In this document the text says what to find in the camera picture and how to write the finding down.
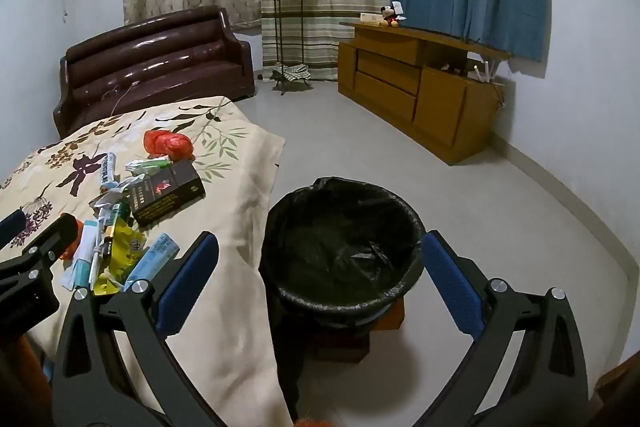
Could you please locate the wooden cabinet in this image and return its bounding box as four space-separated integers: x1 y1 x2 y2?
337 21 512 165

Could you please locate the red plastic bag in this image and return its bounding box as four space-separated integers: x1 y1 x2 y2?
143 129 193 158

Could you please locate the teal powder stick sachet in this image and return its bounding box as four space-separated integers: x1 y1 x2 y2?
62 219 101 292
122 233 181 290

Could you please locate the orange wrapper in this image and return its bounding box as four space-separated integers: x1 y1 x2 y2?
60 221 83 263

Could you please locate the black cigarette box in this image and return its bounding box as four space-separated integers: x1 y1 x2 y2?
122 159 207 228

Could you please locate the white cable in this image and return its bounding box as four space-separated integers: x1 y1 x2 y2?
102 79 141 115

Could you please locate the yellow wrapper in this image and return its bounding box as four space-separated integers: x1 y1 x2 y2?
92 219 148 295

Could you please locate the green crumpled packet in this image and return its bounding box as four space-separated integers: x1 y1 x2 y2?
90 179 133 212

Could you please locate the brown leather sofa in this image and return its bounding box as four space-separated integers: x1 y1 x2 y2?
52 5 257 138

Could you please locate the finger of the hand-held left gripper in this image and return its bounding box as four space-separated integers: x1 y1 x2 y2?
0 214 80 293
0 211 28 250

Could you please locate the black lined trash bin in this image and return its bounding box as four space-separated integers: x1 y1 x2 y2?
259 177 426 323

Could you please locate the checked cloth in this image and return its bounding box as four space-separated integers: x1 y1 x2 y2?
271 63 313 84

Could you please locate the green battery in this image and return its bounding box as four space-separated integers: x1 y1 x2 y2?
100 202 132 242

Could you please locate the silver wrapper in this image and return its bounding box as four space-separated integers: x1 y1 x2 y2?
89 209 112 288

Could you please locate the white router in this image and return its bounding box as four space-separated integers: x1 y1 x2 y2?
467 59 501 85

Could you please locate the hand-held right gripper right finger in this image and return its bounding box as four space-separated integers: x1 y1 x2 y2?
420 231 588 427

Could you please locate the green white sachet packet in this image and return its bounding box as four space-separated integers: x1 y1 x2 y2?
125 157 173 175

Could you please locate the mouse plush toy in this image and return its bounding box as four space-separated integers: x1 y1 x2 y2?
378 5 401 29

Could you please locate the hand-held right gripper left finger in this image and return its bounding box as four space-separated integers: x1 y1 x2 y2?
52 231 221 427

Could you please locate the floral beige blanket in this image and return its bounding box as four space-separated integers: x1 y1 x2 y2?
0 96 296 427

